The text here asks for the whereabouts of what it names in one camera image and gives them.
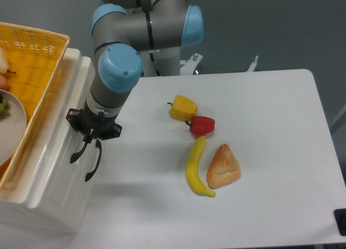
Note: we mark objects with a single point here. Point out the triangular pastry bread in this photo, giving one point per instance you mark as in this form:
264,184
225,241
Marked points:
224,168

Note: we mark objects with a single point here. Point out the black drawer handle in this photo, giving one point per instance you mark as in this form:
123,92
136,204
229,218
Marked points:
75,156
90,174

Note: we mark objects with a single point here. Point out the pale pear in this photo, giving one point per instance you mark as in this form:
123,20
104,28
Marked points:
4,64

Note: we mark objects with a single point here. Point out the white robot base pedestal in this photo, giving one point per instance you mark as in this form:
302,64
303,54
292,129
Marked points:
174,62

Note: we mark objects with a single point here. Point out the yellow banana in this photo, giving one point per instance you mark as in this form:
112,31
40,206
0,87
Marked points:
191,169

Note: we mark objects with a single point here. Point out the black bottom drawer handle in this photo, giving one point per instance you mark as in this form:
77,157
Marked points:
90,174

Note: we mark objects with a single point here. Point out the pink peach fruit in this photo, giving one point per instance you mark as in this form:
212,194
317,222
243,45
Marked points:
3,83

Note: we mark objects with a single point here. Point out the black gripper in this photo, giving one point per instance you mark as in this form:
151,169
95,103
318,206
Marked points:
93,126

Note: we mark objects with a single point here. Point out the red bell pepper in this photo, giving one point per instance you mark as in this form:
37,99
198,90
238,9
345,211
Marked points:
201,125

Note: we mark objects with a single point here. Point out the white plate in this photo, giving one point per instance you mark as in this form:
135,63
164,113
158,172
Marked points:
12,127

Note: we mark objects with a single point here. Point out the yellow bell pepper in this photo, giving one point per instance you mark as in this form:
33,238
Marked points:
182,108

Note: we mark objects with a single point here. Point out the black object at edge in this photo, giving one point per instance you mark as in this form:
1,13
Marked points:
340,217

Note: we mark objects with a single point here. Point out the yellow woven basket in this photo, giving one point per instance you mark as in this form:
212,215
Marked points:
35,55

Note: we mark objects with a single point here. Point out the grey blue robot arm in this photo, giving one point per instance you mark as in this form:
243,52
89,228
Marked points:
121,30

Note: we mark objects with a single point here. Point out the white drawer cabinet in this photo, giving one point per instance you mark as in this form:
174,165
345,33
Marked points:
62,219

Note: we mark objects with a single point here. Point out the green grapes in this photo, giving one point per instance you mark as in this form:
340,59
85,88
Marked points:
4,108

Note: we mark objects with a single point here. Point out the black top drawer handle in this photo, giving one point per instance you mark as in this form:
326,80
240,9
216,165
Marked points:
75,156

